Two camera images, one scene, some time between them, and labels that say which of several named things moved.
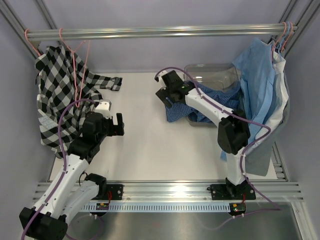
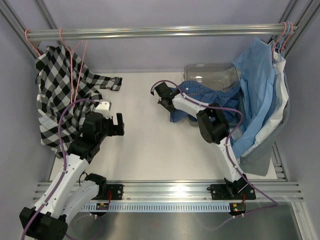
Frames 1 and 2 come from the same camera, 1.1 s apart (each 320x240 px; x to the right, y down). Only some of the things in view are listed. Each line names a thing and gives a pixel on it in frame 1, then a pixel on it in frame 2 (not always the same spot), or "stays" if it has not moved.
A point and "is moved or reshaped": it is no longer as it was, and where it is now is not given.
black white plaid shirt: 61,79 stays
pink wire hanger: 73,51 is moved or reshaped
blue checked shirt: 228,98 stays
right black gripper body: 163,93 to 161,101
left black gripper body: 108,126 stays
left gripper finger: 119,129 stays
